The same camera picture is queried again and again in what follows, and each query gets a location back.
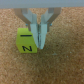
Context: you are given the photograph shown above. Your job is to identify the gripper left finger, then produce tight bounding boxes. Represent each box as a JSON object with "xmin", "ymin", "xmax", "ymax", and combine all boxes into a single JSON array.
[{"xmin": 12, "ymin": 7, "xmax": 43, "ymax": 50}]

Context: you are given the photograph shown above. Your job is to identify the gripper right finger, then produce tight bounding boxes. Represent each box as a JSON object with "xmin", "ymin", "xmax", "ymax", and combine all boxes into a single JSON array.
[{"xmin": 39, "ymin": 7, "xmax": 62, "ymax": 50}]

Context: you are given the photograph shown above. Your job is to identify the yellow block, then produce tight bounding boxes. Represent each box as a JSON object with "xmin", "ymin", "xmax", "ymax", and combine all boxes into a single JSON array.
[{"xmin": 16, "ymin": 27, "xmax": 38, "ymax": 54}]

